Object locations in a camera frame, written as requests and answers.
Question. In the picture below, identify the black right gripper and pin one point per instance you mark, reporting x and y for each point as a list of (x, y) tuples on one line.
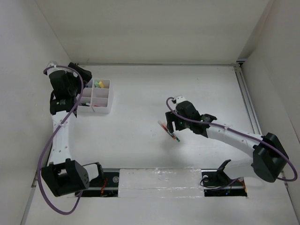
[(170, 117)]

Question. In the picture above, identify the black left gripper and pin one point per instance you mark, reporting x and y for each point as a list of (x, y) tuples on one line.
[(86, 75)]

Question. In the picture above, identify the yellow highlighter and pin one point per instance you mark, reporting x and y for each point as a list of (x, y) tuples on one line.
[(101, 85)]

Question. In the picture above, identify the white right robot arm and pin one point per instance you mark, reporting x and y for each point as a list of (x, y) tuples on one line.
[(267, 157)]

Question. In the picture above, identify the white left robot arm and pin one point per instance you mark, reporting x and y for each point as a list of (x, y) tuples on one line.
[(64, 175)]

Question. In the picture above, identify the red white marker pen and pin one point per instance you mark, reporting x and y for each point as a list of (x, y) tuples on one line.
[(163, 125)]

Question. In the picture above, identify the white compartment organizer box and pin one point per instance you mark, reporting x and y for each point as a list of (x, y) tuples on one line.
[(100, 99)]

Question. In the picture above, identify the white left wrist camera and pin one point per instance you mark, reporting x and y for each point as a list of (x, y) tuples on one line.
[(51, 67)]

